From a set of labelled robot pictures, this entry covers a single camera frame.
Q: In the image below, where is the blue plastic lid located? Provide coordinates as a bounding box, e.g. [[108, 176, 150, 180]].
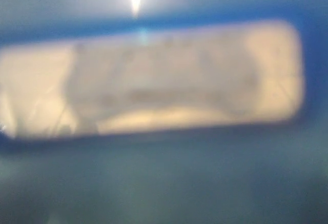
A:
[[1, 0, 327, 223]]

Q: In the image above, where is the clear plastic container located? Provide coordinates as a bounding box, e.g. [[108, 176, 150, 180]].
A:
[[1, 20, 305, 138]]

